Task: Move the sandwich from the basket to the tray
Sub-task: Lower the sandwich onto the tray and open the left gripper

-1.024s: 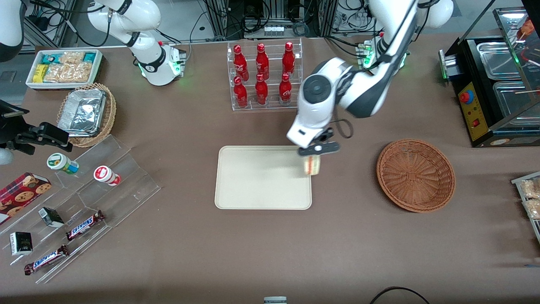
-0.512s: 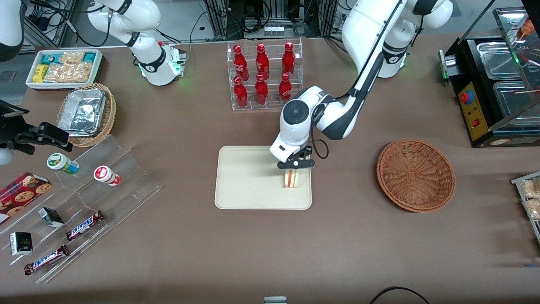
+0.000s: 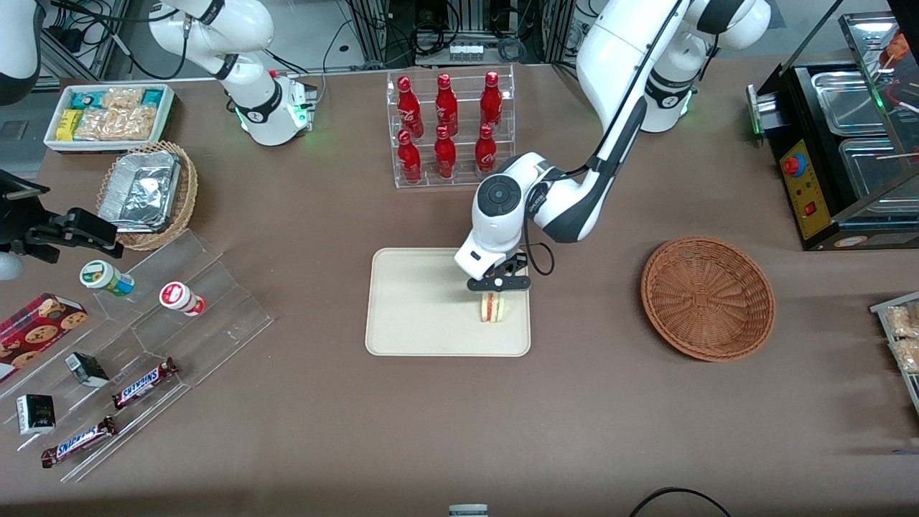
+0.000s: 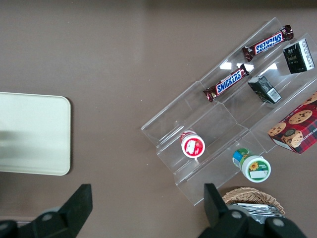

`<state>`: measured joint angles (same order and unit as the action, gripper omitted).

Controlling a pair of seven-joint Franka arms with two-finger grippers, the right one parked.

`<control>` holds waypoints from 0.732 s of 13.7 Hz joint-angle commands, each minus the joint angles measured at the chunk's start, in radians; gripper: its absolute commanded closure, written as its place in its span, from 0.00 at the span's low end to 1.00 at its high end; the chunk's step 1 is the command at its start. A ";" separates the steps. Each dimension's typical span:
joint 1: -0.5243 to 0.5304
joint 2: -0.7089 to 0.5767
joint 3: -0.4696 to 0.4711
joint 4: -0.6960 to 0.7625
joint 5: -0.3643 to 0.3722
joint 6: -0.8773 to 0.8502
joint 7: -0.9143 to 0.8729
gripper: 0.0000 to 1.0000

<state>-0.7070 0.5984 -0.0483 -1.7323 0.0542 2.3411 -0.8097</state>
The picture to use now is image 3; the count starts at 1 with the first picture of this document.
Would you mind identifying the light wicker basket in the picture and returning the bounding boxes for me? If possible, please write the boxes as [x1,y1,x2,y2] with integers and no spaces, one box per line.
[96,141,199,251]

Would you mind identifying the large clear cracker bag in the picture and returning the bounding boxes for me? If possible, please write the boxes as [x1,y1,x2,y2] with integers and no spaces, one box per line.
[74,106,158,142]

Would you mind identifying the aluminium foil container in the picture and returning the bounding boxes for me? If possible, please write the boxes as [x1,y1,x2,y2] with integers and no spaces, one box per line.
[98,150,182,233]

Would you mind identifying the clear acrylic stepped display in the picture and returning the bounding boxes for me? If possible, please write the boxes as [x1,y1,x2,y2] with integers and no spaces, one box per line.
[0,229,274,483]

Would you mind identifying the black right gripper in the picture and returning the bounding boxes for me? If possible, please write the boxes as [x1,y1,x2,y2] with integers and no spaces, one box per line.
[0,169,125,264]

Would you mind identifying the black glass food warmer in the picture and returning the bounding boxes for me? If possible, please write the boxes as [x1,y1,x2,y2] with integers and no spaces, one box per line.
[745,10,919,252]

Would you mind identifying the small clear cracker bag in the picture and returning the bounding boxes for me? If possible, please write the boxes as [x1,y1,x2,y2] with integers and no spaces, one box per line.
[101,87,145,111]

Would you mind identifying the clear bag of puffed snacks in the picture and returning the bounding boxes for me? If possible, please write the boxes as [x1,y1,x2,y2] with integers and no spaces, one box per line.
[890,337,919,375]
[884,304,919,339]

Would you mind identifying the red cola bottle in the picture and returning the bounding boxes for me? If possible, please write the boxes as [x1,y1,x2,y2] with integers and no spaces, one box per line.
[480,70,503,131]
[396,75,423,137]
[396,129,423,185]
[435,73,459,134]
[433,125,457,180]
[474,124,498,177]

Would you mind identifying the yellow snack packet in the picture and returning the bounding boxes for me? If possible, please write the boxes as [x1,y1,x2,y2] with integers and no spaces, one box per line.
[56,108,84,142]

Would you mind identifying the black floor cable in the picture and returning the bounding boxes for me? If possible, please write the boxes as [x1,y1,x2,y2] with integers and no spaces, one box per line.
[630,487,734,517]

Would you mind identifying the red label yogurt cup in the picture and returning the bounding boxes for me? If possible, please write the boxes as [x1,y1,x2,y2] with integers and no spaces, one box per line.
[159,281,207,317]

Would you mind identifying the beige rectangular plastic tray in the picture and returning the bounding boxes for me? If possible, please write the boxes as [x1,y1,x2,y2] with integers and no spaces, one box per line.
[365,248,532,358]

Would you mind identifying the brown snickers bar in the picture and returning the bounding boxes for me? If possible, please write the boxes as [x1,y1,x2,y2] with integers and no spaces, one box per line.
[40,416,120,470]
[111,357,179,411]

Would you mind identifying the tray of packaged snacks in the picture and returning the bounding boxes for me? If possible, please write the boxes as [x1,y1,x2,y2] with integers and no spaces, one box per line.
[869,290,919,417]

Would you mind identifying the steel warmer pan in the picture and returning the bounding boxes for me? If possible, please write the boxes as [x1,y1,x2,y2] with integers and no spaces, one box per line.
[811,70,892,138]
[838,136,919,218]

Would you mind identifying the small black chocolate box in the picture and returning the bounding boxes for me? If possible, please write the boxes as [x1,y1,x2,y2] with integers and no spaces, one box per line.
[64,351,111,389]
[16,393,57,436]

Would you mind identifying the green label yogurt cup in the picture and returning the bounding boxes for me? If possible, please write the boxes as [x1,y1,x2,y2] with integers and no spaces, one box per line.
[79,260,136,297]

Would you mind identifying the clear acrylic bottle rack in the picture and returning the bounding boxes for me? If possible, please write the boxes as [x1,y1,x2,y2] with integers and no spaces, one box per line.
[386,64,517,190]

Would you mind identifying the red tartan cookie box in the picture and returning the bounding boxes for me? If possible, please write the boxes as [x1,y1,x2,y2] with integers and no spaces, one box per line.
[0,292,89,383]

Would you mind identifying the white rectangular snack bin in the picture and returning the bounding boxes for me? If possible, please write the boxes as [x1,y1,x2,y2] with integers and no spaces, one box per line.
[44,83,176,154]

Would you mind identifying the round brown wicker basket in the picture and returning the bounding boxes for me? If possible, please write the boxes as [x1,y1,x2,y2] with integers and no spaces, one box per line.
[640,236,776,363]

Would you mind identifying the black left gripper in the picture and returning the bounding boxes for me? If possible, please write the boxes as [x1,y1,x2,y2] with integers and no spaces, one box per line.
[467,250,533,293]

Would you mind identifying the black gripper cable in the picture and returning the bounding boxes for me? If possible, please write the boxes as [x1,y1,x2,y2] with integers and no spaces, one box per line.
[522,214,556,277]

